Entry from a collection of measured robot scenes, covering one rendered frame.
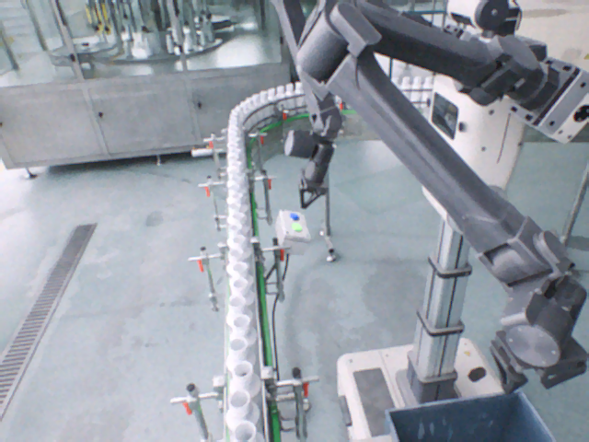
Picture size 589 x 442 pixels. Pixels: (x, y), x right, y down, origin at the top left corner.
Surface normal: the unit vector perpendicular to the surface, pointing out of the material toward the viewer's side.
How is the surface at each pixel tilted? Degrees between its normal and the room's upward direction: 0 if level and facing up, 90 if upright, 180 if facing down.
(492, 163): 101
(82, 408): 0
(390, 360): 0
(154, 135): 92
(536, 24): 90
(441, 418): 90
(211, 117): 90
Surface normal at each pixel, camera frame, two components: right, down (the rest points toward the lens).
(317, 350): -0.06, -0.84
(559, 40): -0.18, 0.55
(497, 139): 0.13, 0.53
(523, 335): -0.67, 0.42
